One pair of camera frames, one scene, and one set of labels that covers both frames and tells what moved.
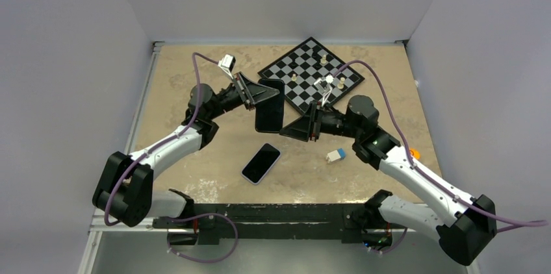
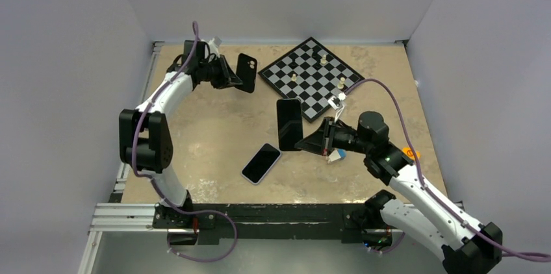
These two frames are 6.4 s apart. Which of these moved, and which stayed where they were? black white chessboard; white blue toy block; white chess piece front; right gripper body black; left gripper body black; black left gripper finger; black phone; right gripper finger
Moved: left gripper body black; right gripper finger; right gripper body black; black phone; black left gripper finger
Stayed: black white chessboard; white chess piece front; white blue toy block
